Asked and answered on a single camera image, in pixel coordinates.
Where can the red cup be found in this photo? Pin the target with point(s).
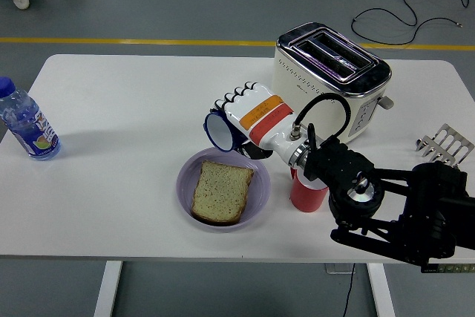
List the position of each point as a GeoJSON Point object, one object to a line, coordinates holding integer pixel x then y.
{"type": "Point", "coordinates": [308, 200]}

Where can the cream toaster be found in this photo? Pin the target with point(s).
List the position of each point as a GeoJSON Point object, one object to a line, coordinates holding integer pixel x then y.
{"type": "Point", "coordinates": [297, 79]}

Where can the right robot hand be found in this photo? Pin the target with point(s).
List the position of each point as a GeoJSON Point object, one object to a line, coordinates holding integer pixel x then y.
{"type": "Point", "coordinates": [259, 116]}

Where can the grey box under table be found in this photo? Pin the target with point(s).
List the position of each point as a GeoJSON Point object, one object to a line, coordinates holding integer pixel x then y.
{"type": "Point", "coordinates": [335, 268]}

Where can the white table leg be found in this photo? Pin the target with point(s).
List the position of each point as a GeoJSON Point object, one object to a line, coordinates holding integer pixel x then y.
{"type": "Point", "coordinates": [107, 291]}
{"type": "Point", "coordinates": [382, 291]}

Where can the bread slice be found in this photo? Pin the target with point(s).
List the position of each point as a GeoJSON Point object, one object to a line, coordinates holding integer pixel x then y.
{"type": "Point", "coordinates": [222, 192]}

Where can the blue cup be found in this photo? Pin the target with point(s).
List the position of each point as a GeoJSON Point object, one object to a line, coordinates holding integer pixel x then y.
{"type": "Point", "coordinates": [219, 131]}

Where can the steel toast tongs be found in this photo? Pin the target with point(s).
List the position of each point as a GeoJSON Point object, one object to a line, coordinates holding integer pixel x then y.
{"type": "Point", "coordinates": [449, 139]}

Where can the plastic water bottle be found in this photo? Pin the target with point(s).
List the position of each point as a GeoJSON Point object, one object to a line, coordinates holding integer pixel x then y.
{"type": "Point", "coordinates": [31, 127]}

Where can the black table control panel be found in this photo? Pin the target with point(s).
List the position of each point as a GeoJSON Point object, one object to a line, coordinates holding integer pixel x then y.
{"type": "Point", "coordinates": [454, 268]}

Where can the purple plate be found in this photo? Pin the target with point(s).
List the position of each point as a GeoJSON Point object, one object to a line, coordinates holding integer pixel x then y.
{"type": "Point", "coordinates": [185, 187]}

